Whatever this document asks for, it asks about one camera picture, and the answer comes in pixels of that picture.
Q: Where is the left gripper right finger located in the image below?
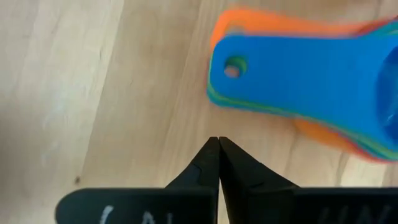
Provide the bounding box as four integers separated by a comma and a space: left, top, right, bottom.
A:
220, 136, 398, 224

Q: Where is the orange measuring cup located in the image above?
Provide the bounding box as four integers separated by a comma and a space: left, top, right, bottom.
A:
210, 8, 398, 162

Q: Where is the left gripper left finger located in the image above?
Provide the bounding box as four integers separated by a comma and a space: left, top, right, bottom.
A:
55, 136, 221, 224

